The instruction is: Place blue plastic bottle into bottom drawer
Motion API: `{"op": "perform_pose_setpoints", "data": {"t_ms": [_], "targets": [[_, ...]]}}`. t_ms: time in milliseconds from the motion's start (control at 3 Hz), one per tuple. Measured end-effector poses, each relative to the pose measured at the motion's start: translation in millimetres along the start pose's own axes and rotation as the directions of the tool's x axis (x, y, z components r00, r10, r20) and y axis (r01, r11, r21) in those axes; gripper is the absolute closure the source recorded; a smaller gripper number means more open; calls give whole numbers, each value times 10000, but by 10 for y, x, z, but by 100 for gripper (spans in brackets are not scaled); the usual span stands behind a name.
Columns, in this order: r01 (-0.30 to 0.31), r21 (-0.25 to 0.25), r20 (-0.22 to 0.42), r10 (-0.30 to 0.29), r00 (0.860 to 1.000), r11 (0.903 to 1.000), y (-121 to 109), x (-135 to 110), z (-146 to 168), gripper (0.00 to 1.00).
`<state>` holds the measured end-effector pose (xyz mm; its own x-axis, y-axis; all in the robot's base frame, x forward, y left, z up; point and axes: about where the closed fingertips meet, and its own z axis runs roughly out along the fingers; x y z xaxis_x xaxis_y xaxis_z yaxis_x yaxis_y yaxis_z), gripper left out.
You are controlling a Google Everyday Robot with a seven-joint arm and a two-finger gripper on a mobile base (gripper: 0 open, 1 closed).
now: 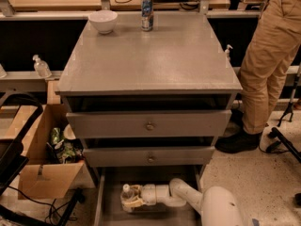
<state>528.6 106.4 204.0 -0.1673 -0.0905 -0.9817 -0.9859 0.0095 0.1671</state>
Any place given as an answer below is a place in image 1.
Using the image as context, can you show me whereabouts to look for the green snack bags in box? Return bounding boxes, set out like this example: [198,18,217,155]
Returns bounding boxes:
[46,124,83,164]

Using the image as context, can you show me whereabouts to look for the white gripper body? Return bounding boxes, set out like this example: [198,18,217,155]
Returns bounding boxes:
[140,184,156,206]

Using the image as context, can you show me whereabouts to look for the black shoe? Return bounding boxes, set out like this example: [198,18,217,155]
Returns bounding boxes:
[215,131,261,153]

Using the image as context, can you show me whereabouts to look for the grey middle drawer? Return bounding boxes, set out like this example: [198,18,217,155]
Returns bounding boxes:
[84,146,214,168]

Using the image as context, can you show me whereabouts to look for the grey open bottom drawer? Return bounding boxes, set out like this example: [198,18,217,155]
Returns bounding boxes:
[94,166,204,226]

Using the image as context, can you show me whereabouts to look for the clear plastic water bottle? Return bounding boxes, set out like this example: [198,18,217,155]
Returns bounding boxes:
[120,184,138,212]

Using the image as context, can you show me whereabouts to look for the grey top drawer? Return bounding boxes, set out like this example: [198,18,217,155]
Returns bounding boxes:
[67,110,231,138]

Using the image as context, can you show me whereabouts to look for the brown cardboard box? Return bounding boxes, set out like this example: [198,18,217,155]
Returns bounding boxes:
[18,105,95,199]

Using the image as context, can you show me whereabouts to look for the grey drawer cabinet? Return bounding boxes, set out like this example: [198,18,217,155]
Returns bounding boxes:
[55,10,244,226]

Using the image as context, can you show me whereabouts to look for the white ceramic bowl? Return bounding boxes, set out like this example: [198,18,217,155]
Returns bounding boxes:
[88,10,118,34]

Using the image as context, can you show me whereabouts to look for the black floor cable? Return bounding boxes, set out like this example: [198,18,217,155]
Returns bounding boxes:
[8,186,78,224]

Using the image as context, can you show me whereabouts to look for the person in khaki trousers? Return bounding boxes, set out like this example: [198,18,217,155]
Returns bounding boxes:
[238,0,301,136]

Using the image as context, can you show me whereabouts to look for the blue drink can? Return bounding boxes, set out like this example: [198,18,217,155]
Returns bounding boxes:
[141,0,153,31]

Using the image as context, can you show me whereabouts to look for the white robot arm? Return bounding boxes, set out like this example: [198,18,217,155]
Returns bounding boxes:
[120,178,254,226]

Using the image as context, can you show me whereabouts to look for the black tripod stand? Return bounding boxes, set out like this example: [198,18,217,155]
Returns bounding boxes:
[267,64,301,163]

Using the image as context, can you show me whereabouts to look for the small white pump bottle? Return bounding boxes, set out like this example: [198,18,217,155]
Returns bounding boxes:
[225,44,233,61]

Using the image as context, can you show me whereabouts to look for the clear pump sanitizer bottle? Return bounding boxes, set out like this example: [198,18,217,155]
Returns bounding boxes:
[33,55,52,78]

